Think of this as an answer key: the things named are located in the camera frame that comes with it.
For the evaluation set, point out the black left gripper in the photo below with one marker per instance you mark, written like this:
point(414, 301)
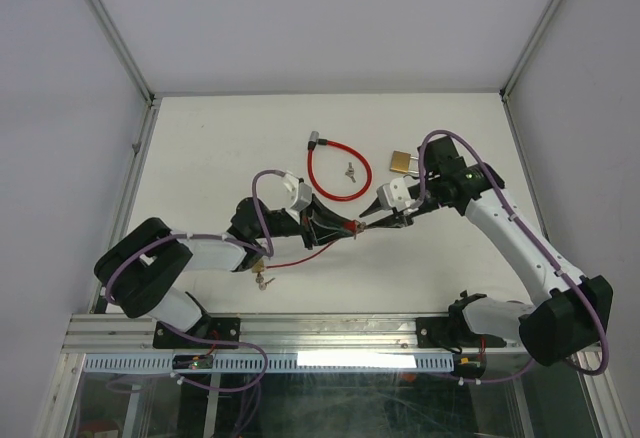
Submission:
point(325, 225)

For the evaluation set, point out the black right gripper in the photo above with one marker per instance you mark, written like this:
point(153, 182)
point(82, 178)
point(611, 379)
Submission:
point(393, 222)

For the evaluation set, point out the large brass padlock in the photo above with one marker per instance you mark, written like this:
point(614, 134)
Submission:
point(404, 163)

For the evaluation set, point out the cable lock keys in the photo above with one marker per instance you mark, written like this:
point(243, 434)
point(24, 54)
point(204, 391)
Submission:
point(350, 172)

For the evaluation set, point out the red cable lock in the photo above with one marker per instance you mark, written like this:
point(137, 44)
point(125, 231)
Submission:
point(326, 163)

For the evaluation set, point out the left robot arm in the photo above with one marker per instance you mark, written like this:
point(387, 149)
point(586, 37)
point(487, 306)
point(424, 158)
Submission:
point(138, 274)

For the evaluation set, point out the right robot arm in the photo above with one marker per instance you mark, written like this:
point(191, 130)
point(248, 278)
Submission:
point(567, 311)

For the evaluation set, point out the small brass padlock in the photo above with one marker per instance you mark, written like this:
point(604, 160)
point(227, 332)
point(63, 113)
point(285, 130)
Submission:
point(258, 268)

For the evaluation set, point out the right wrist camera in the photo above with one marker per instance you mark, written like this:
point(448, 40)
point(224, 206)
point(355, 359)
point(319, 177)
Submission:
point(395, 195)

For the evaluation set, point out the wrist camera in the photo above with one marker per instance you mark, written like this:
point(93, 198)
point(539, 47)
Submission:
point(395, 195)
point(299, 192)

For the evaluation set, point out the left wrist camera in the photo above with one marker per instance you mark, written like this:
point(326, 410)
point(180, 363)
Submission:
point(299, 192)

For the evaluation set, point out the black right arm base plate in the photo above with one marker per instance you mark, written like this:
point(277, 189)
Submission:
point(446, 333)

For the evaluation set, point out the white slotted cable duct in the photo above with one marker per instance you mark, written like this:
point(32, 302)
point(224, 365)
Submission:
point(298, 362)

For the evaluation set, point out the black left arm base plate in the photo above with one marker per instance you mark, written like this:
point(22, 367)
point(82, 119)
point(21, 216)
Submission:
point(206, 330)

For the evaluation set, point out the aluminium mounting rail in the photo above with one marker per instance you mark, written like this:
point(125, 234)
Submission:
point(112, 333)

